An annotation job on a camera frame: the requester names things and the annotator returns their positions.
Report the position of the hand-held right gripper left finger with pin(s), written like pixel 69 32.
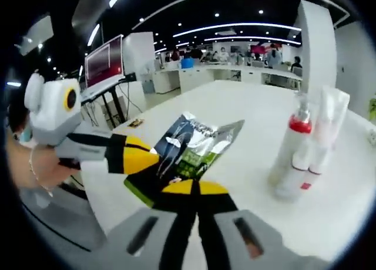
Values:
pixel 176 231

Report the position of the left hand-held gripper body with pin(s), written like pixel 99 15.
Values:
pixel 50 114

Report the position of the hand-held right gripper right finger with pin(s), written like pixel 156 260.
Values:
pixel 223 231

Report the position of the small brown skincare sachet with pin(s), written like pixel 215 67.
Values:
pixel 136 123

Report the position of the green black skincare sachet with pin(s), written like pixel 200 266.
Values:
pixel 194 152

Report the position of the red collar pump skincare bottle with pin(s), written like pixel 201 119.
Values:
pixel 289 146

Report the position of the white skincare tube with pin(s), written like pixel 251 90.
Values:
pixel 330 128

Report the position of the person's left hand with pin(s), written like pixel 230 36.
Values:
pixel 53 173

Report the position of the person's head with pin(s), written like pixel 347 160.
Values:
pixel 20 128

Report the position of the black laptop stand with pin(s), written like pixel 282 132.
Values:
pixel 116 105

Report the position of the white laptop with red screen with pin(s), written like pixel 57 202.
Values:
pixel 102 64

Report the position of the white hanging ceiling panel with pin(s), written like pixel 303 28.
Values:
pixel 38 34

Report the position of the white building column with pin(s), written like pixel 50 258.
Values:
pixel 138 52
pixel 317 46

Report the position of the row of white office desks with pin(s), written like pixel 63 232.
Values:
pixel 194 77

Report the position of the blue bin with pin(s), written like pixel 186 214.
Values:
pixel 187 63

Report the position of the green potted plant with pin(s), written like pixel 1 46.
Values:
pixel 373 108

